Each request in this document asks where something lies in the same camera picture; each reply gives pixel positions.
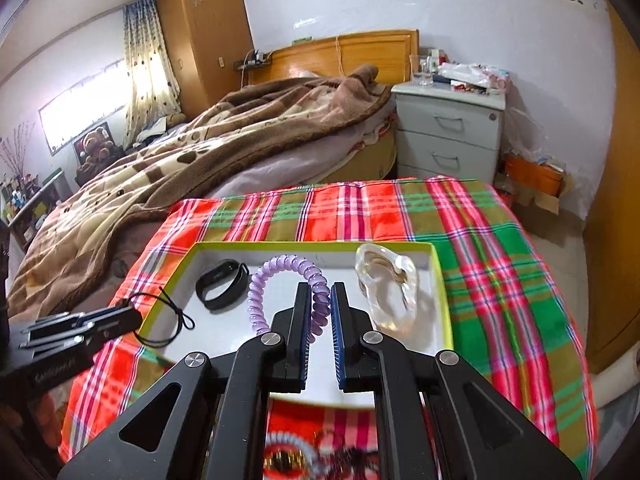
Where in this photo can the power strip with plugs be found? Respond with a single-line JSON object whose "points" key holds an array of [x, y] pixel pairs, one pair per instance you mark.
{"points": [[252, 59]]}

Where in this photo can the grey nightstand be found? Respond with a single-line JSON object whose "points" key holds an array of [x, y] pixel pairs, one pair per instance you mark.
{"points": [[450, 125]]}

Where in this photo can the pile of small packets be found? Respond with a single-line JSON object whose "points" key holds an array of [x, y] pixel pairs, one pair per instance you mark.
{"points": [[470, 77]]}

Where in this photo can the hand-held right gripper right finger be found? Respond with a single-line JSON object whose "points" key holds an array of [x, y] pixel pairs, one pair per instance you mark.
{"points": [[340, 340]]}

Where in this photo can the clear plastic bag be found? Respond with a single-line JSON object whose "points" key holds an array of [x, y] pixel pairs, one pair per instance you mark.
{"points": [[535, 132]]}

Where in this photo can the wooden wardrobe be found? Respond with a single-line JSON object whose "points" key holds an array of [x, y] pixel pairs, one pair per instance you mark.
{"points": [[615, 210], [205, 35]]}

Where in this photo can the brown teddy bear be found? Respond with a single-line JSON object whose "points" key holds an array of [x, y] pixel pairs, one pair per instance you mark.
{"points": [[95, 147]]}

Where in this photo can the black smart band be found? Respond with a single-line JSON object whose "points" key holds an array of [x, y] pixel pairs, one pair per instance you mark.
{"points": [[217, 271]]}

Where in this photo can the dotted curtain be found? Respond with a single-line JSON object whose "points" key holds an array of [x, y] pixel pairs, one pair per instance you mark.
{"points": [[145, 60]]}

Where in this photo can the bright window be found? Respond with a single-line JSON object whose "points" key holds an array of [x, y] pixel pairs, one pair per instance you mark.
{"points": [[80, 105]]}

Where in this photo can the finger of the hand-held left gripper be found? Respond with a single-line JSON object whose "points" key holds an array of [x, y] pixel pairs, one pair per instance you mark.
{"points": [[117, 322], [102, 315]]}

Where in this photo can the clear hair claw clip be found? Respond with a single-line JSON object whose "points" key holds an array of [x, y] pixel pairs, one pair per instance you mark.
{"points": [[385, 300]]}

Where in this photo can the clear glass cup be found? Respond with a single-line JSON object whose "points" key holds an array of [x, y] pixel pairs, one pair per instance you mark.
{"points": [[421, 72]]}

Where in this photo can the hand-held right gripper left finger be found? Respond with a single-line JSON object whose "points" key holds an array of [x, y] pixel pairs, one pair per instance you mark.
{"points": [[300, 340]]}

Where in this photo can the yellow-green cardboard box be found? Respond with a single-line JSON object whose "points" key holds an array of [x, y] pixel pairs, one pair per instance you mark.
{"points": [[300, 260]]}

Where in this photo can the red green plaid cloth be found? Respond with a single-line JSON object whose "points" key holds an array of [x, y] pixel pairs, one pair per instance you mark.
{"points": [[500, 260]]}

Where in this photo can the shelf with bottles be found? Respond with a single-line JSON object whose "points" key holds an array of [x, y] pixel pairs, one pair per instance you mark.
{"points": [[30, 205]]}

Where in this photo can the orange box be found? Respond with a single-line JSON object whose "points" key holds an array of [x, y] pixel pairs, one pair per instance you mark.
{"points": [[530, 175]]}

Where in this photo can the wooden headboard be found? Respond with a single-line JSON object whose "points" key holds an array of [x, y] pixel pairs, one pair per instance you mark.
{"points": [[310, 57]]}

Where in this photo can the brown patterned blanket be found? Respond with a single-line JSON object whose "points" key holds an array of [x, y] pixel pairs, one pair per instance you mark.
{"points": [[200, 160]]}

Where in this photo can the decorative twigs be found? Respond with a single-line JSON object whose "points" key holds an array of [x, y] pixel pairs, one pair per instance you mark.
{"points": [[15, 150]]}

